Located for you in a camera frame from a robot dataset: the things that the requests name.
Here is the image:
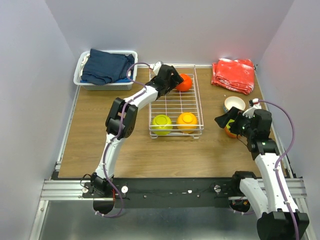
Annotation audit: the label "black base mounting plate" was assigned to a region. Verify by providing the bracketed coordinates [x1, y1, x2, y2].
[80, 177, 246, 210]

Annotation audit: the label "dark blue jeans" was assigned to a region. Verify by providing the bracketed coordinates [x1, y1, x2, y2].
[81, 48, 135, 86]

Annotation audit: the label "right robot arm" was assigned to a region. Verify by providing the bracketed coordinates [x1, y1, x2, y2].
[214, 104, 310, 240]

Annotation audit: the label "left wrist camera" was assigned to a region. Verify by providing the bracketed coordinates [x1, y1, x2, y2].
[149, 61, 164, 76]

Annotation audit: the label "white cloth in basket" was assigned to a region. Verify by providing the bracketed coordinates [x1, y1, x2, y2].
[78, 53, 90, 77]

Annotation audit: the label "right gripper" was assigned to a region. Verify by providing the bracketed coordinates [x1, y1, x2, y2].
[214, 105, 256, 139]

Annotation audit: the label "aluminium frame rail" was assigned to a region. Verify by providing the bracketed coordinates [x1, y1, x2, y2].
[40, 180, 83, 201]

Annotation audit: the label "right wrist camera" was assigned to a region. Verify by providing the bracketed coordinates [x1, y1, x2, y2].
[242, 98, 262, 119]

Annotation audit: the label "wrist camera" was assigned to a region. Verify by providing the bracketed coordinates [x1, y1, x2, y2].
[149, 61, 164, 76]
[242, 98, 262, 119]

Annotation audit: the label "lime green bowl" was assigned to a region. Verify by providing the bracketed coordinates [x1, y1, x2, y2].
[225, 119, 235, 130]
[151, 114, 173, 136]

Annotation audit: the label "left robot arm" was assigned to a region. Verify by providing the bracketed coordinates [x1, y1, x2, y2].
[82, 61, 183, 198]

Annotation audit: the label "white wire dish rack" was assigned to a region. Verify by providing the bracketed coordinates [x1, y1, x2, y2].
[148, 64, 204, 139]

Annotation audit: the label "lime green bowl front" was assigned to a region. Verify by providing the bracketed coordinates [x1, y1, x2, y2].
[151, 114, 173, 136]

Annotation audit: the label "red white folded towel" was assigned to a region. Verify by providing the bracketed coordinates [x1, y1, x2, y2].
[211, 58, 255, 95]

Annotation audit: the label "yellow orange bowl front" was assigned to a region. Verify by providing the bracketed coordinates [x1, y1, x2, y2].
[176, 112, 198, 134]

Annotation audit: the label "white black striped bowl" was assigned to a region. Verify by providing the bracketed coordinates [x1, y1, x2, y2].
[223, 96, 246, 111]

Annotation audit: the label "white plastic laundry basket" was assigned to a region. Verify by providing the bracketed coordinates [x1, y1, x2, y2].
[73, 50, 138, 91]

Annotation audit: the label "blue cloth in basket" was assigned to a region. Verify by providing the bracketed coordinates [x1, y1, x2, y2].
[114, 77, 132, 84]

